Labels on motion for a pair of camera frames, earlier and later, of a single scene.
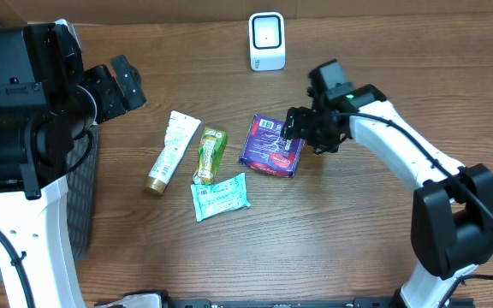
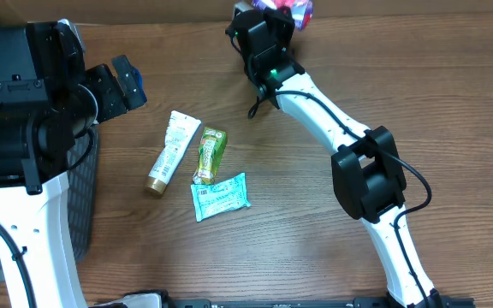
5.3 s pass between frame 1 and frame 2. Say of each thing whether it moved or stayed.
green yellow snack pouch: stayed
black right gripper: moved
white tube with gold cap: stayed
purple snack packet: moved
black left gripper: stayed
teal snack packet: stayed
